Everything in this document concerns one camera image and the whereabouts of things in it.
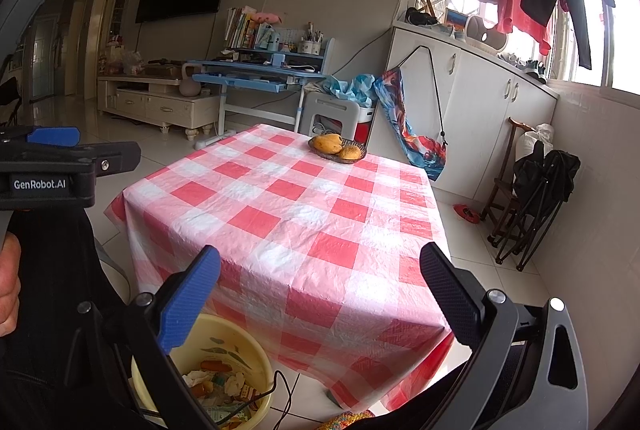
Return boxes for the red plastic container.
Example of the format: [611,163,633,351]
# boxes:
[357,107,376,145]

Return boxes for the pink kettlebell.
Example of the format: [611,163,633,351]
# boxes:
[181,64,202,98]

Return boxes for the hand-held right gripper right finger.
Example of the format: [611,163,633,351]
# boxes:
[419,242,591,430]

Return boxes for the yellow plastic basin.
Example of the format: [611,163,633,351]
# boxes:
[131,314,275,430]

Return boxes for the cream television cabinet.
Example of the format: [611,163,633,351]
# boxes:
[97,74,221,141]

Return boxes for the dark wooden chair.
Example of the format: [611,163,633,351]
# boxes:
[482,117,538,251]

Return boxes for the large yellow mango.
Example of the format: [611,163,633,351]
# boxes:
[312,135,344,155]

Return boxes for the white tissue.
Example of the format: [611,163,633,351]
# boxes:
[181,370,215,387]

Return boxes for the blue study desk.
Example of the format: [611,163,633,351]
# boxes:
[187,38,336,151]

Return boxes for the row of books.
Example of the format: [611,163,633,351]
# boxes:
[225,7,261,50]

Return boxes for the colourful printed bag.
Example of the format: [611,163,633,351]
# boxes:
[374,67,448,181]

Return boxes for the white cabinet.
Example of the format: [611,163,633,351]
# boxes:
[372,27,560,205]

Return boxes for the black cable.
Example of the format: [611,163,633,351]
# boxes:
[220,370,297,428]

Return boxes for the red white checked tablecloth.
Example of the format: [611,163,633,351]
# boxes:
[105,124,456,416]

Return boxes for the plastic bags on cabinet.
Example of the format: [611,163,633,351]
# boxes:
[102,44,146,75]

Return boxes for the black folding camp chair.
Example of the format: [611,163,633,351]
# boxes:
[0,77,22,128]
[487,150,581,271]

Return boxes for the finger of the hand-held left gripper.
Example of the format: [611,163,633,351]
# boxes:
[0,141,142,178]
[0,126,81,147]

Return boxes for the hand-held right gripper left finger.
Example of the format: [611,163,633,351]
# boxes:
[67,245,223,430]

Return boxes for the wire basket with mangoes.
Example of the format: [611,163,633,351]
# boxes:
[307,135,367,165]

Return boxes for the black item on cabinet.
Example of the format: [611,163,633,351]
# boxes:
[405,7,441,26]

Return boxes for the black strap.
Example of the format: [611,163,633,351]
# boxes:
[400,46,448,145]

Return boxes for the white plastic stool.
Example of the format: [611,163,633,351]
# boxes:
[299,90,361,145]

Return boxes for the person's left hand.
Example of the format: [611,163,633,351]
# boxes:
[0,232,22,339]

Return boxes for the red hanging garment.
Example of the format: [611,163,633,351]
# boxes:
[496,0,556,55]

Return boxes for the person's black clothing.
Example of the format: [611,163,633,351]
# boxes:
[0,210,151,430]

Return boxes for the row of shoes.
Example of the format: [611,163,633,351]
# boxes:
[497,52,548,83]

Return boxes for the colourful crocheted cushion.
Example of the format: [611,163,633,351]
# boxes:
[320,410,376,430]

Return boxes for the white pen holder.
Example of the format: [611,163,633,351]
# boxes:
[299,24,322,55]

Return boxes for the white sack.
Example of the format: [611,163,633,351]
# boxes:
[522,124,555,161]

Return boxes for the red floor object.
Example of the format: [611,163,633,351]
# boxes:
[453,204,482,223]

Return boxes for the blue plastic bag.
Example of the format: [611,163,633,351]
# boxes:
[320,74,376,108]

